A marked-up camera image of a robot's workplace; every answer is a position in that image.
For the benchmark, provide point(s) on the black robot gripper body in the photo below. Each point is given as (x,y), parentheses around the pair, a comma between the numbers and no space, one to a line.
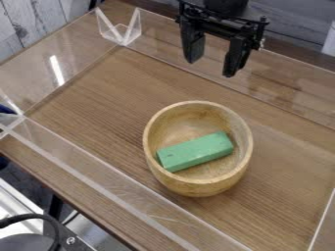
(224,18)

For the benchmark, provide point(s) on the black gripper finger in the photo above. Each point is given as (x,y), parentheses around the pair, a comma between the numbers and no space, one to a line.
(192,40)
(236,55)

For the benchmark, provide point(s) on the green rectangular block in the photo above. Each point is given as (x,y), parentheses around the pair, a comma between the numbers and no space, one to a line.
(196,151)

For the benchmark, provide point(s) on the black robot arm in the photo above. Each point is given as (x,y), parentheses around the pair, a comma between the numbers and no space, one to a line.
(225,19)

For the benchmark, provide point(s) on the light wooden bowl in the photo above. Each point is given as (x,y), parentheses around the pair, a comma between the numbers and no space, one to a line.
(187,120)

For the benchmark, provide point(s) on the white object at right edge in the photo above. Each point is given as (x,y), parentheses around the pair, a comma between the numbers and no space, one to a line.
(328,46)

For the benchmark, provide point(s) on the black table leg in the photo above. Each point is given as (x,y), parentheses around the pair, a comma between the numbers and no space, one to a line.
(54,207)

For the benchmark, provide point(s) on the clear acrylic corner bracket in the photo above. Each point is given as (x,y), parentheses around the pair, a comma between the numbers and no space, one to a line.
(120,34)

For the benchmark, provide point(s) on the clear acrylic tray wall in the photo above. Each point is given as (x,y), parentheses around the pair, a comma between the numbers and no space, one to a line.
(81,95)

